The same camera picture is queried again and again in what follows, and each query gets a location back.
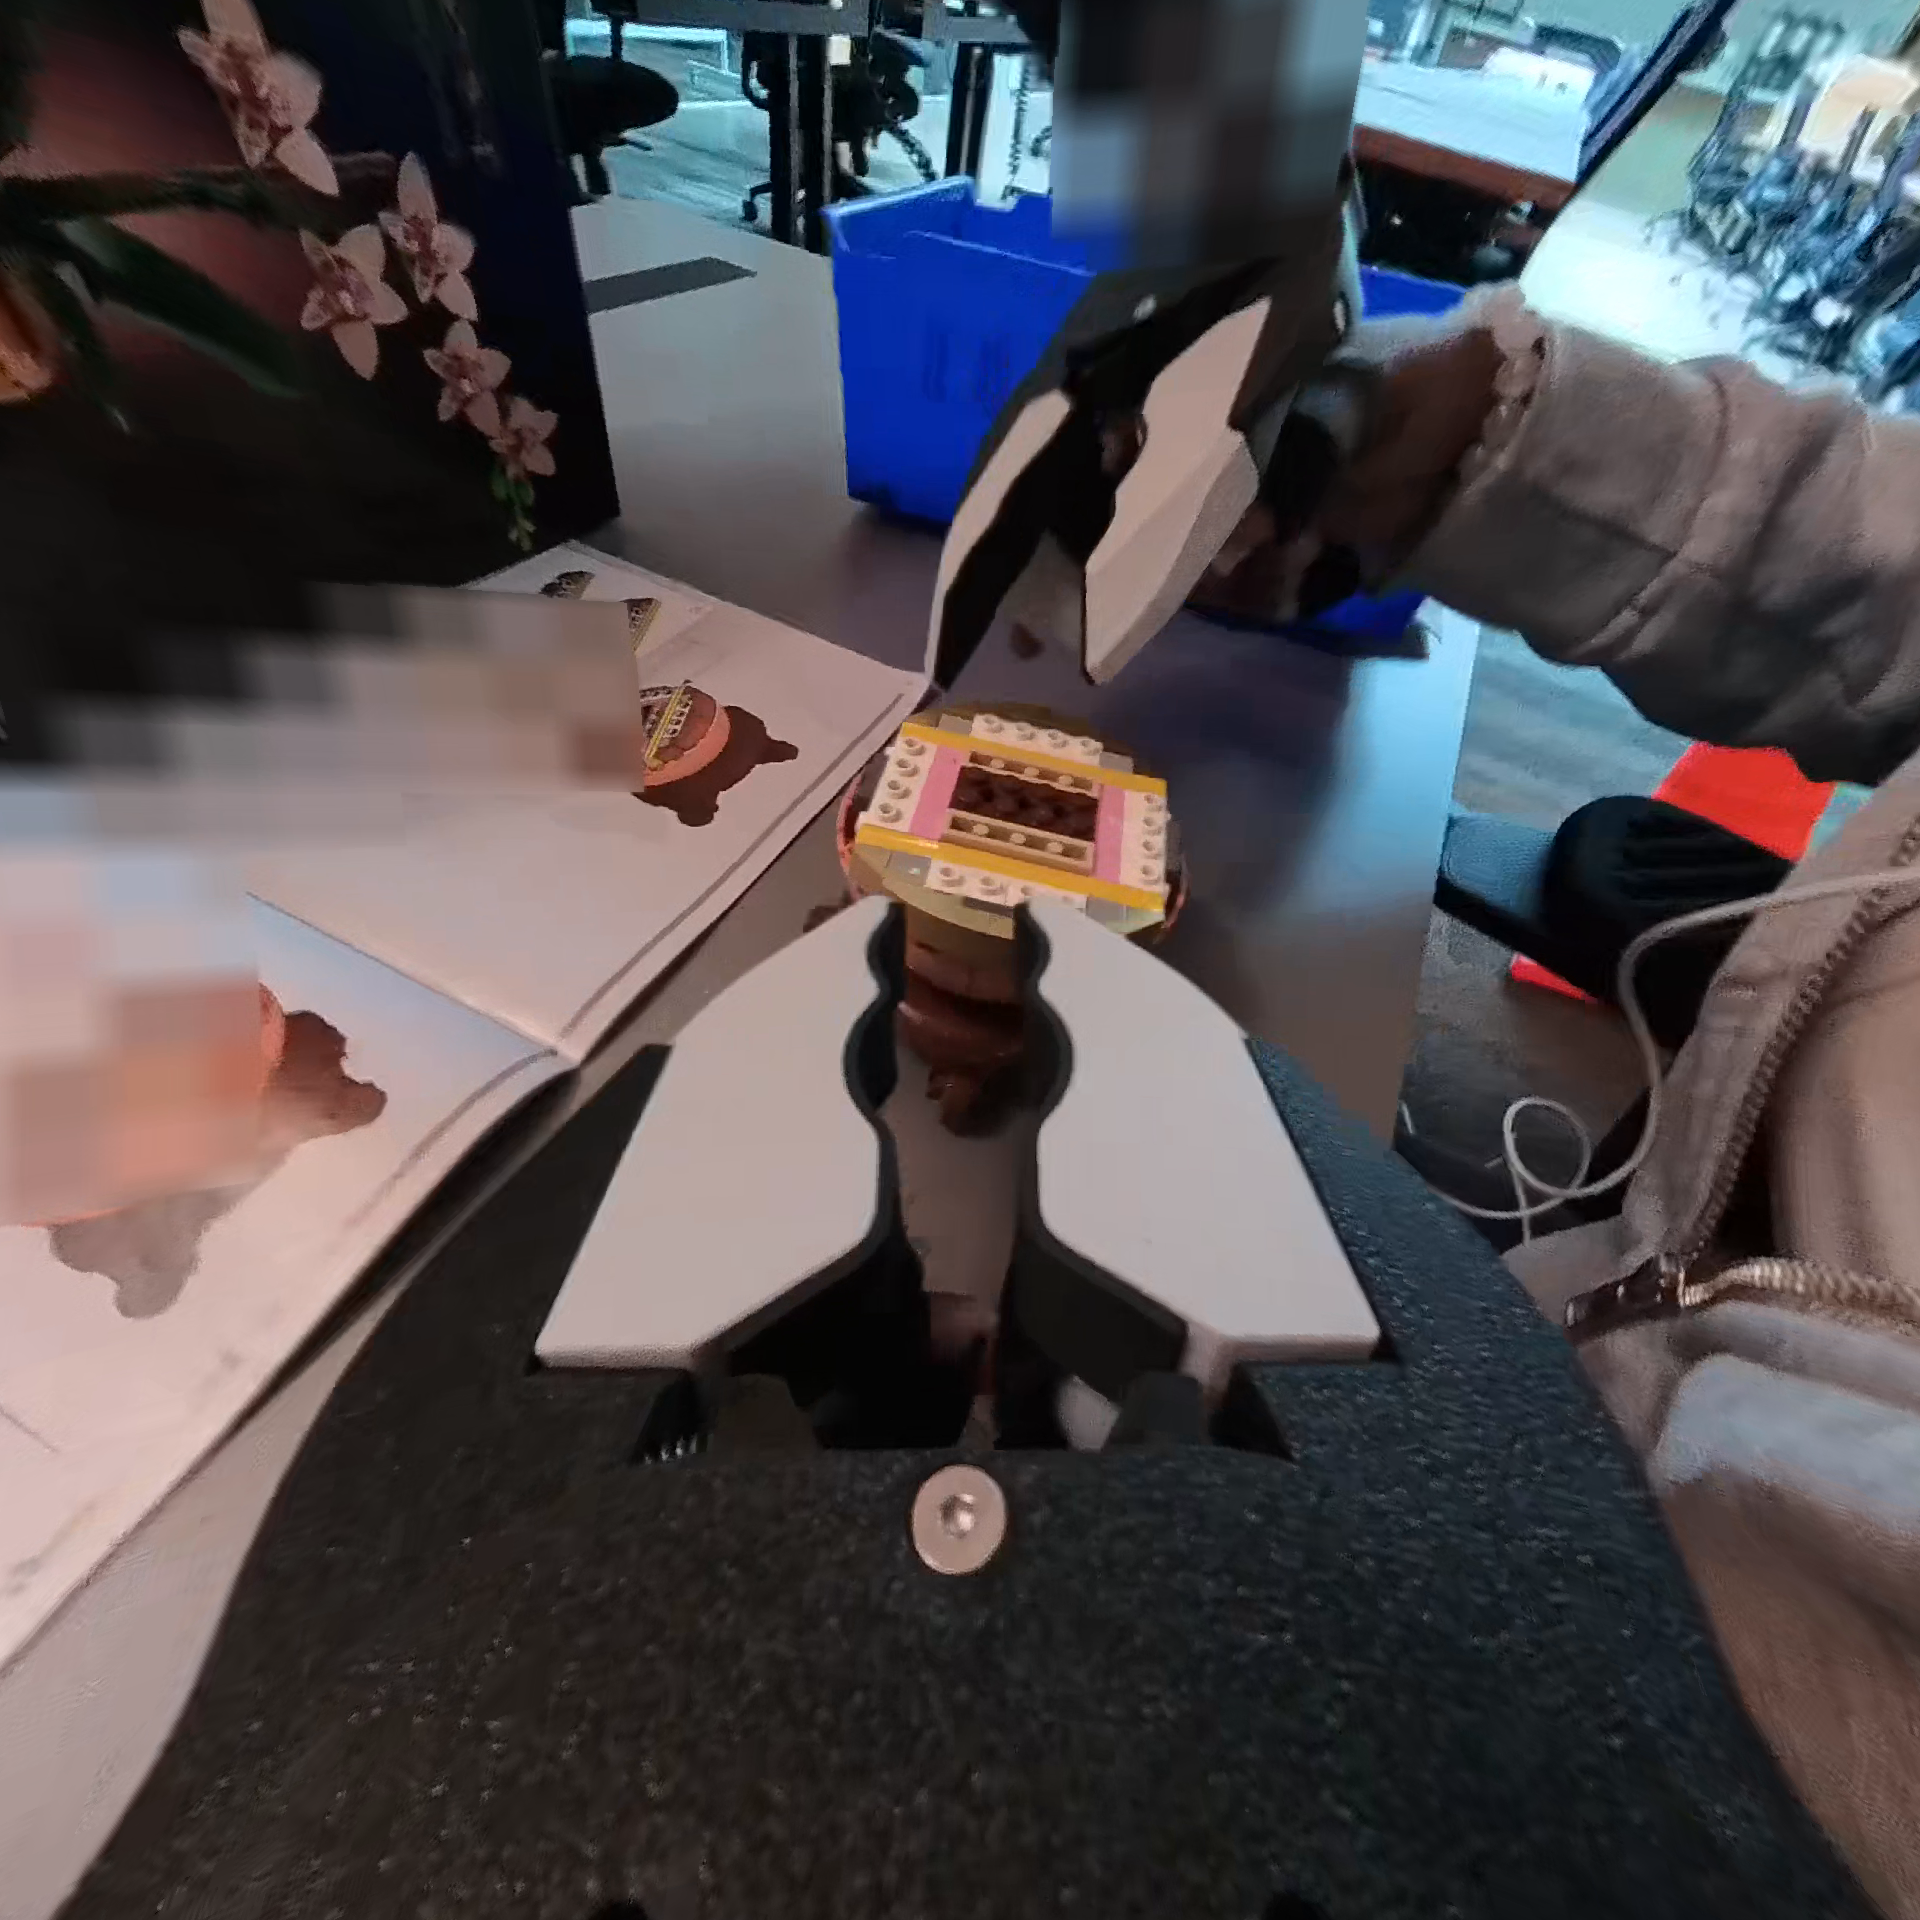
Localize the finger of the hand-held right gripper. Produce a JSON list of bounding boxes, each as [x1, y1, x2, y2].
[[1068, 282, 1282, 691], [918, 383, 1090, 705]]

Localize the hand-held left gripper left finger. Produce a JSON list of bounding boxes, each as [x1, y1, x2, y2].
[[535, 911, 909, 1376]]

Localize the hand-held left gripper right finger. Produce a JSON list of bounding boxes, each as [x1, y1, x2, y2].
[[1015, 911, 1388, 1406]]

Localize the brick pot model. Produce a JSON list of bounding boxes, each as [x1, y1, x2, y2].
[[836, 703, 1194, 1146]]

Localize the person's right hand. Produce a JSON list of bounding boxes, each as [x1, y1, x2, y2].
[[1277, 310, 1512, 603]]

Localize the blue plastic bin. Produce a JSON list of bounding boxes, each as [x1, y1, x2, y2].
[[823, 175, 1477, 651]]

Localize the white instruction booklet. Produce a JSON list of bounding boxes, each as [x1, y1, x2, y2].
[[0, 540, 938, 1677]]

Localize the background office desks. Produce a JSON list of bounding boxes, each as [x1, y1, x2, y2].
[[557, 0, 1681, 226]]

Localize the black mesh chair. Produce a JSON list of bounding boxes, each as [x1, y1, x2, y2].
[[1432, 794, 1809, 1016]]

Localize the black flower print box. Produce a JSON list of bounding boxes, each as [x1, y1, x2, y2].
[[0, 0, 625, 758]]

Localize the white earphone cable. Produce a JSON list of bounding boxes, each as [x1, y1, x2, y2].
[[1397, 865, 1898, 1226]]

